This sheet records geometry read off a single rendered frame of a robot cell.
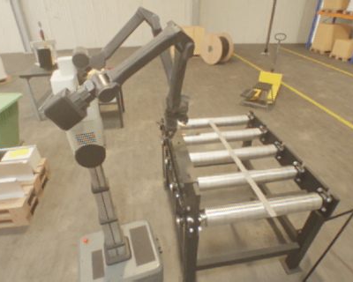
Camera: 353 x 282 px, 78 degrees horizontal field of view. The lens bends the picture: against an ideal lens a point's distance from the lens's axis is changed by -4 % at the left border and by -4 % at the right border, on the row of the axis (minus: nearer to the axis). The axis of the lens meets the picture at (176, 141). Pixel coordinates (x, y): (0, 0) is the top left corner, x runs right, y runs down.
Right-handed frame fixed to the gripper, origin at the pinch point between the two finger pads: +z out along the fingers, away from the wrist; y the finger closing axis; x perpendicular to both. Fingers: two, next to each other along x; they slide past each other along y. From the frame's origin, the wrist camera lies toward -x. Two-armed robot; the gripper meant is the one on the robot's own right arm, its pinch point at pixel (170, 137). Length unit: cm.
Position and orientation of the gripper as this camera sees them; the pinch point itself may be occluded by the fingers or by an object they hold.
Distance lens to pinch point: 140.2
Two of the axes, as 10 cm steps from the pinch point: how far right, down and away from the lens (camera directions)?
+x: -9.9, 0.9, -1.3
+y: -1.6, -5.4, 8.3
